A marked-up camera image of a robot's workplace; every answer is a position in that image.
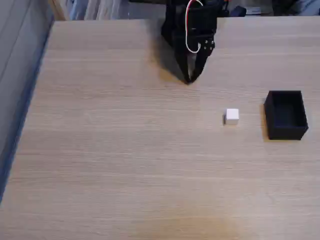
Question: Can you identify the white cube block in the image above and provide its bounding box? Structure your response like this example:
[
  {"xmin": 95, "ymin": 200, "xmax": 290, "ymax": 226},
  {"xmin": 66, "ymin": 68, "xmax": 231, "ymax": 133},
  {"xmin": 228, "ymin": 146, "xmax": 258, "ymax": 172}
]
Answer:
[{"xmin": 224, "ymin": 108, "xmax": 240, "ymax": 126}]

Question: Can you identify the black open box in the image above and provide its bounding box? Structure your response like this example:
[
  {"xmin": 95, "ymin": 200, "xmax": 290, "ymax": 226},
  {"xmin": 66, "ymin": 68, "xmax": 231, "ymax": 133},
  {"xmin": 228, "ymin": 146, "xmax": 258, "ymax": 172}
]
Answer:
[{"xmin": 263, "ymin": 90, "xmax": 309, "ymax": 141}]

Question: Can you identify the pale hanging cloth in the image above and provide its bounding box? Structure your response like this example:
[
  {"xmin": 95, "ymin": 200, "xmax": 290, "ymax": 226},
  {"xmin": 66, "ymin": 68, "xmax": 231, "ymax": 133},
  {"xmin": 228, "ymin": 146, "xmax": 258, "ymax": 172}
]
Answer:
[{"xmin": 66, "ymin": 0, "xmax": 131, "ymax": 21}]

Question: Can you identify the light wooden beam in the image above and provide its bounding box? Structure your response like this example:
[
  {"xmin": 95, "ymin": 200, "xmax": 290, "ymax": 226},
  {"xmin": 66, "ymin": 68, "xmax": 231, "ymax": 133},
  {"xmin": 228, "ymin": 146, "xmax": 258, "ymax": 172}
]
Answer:
[{"xmin": 48, "ymin": 0, "xmax": 67, "ymax": 22}]

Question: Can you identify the white and red servo cable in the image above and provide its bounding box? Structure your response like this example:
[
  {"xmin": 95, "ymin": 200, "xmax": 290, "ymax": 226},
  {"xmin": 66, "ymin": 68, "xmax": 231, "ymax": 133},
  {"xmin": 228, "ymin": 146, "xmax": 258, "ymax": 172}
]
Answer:
[{"xmin": 185, "ymin": 0, "xmax": 204, "ymax": 54}]

